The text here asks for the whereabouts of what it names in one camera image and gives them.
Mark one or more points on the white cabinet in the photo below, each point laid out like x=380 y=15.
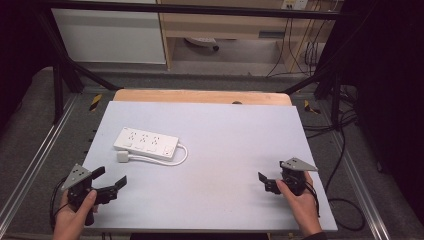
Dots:
x=110 y=36

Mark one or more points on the white wall socket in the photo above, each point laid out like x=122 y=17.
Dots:
x=294 y=4

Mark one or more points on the wooden table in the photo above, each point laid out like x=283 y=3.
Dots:
x=200 y=96

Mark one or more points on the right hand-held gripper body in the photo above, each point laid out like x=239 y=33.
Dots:
x=295 y=176

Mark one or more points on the yellow black tape strip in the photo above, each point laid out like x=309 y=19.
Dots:
x=95 y=102
x=310 y=107

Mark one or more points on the grey chair base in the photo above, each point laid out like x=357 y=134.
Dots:
x=203 y=41

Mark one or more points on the person's right hand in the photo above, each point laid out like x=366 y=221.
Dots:
x=301 y=206

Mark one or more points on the person's left hand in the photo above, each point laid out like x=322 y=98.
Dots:
x=71 y=218

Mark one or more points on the aluminium floor rail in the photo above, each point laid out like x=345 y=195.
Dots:
x=36 y=156
x=360 y=186

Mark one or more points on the black curtain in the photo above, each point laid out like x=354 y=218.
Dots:
x=20 y=50
x=386 y=83

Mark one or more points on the light wooden desk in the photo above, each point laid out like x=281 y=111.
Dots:
x=233 y=25

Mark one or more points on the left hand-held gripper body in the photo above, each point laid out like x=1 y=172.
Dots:
x=78 y=176

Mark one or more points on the white power strip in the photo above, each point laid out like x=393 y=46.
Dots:
x=146 y=142

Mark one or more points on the white square plug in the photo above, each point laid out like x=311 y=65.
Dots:
x=122 y=156

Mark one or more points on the black metal frame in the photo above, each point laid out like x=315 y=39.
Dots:
x=186 y=9

